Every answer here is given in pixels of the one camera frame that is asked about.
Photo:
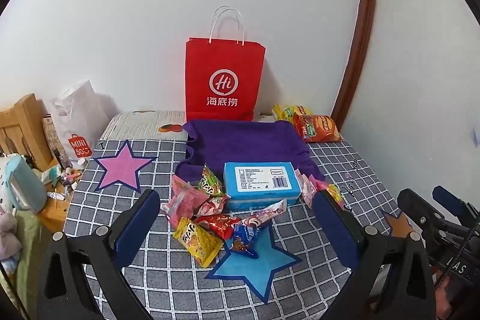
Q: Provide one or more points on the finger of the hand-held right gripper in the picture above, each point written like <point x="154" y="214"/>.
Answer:
<point x="420" y="211"/>
<point x="452" y="202"/>

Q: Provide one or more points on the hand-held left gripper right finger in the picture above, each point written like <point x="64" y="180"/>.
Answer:
<point x="335" y="226"/>

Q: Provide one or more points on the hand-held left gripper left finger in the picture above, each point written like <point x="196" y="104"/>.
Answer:
<point x="137" y="226"/>

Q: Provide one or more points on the pink candy packet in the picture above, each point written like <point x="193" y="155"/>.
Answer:
<point x="307" y="188"/>

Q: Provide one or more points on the clear pink snack packet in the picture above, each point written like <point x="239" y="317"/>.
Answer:
<point x="183" y="202"/>

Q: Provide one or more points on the long pink snack packet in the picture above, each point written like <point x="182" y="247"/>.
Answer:
<point x="266" y="213"/>

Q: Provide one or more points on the pink strawberry snack packet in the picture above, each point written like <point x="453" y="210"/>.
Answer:
<point x="212" y="208"/>

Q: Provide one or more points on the red snack packet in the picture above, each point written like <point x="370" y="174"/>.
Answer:
<point x="221" y="224"/>

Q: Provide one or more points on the green snack packet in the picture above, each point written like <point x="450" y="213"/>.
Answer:
<point x="212" y="185"/>

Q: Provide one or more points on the dark blue cookie packet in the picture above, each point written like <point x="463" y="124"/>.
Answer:
<point x="243" y="241"/>

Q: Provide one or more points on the purple cloth tray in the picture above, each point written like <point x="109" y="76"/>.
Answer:
<point x="243" y="142"/>

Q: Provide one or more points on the person's right forearm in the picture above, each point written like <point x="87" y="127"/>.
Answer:
<point x="450" y="301"/>

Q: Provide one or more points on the orange star patch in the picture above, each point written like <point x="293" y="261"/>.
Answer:
<point x="397" y="226"/>

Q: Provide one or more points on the pink star patch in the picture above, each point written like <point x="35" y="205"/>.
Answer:
<point x="122" y="168"/>

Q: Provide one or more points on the grey checked tablecloth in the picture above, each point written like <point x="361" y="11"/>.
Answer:
<point x="168" y="278"/>

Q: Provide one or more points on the blue tissue box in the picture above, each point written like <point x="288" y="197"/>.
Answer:
<point x="262" y="181"/>

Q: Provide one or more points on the blue star patch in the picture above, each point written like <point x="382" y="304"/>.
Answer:
<point x="258" y="267"/>

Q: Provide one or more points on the orange chips bag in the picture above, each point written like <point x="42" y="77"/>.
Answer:
<point x="318" y="128"/>

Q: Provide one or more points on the white box with oranges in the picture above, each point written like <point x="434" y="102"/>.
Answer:
<point x="142" y="127"/>

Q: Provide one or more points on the floral patterned box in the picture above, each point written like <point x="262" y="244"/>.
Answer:
<point x="54" y="140"/>

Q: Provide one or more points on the light blue appliance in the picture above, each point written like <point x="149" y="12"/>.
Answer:
<point x="22" y="185"/>

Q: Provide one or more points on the white plastic shopping bag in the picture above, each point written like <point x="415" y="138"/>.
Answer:
<point x="80" y="117"/>

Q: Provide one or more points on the yellow chips bag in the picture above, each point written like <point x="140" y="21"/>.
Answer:
<point x="287" y="112"/>

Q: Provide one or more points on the red paper bag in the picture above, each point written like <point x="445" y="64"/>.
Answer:
<point x="225" y="69"/>

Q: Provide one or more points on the wooden furniture frame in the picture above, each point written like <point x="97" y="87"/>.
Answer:
<point x="22" y="121"/>

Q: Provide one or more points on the brown wooden door frame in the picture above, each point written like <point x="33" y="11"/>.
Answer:
<point x="365" y="24"/>

